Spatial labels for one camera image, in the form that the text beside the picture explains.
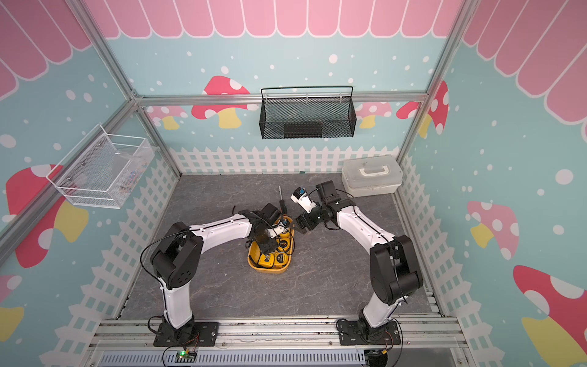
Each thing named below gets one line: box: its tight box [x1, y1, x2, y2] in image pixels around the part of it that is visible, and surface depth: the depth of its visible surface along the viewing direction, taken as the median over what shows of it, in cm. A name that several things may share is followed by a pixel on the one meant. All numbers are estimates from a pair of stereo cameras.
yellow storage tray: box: [247, 214, 296, 274], surface depth 90 cm
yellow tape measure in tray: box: [258, 253, 275, 268], surface depth 90 cm
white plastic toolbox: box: [340, 154, 404, 199], surface depth 108 cm
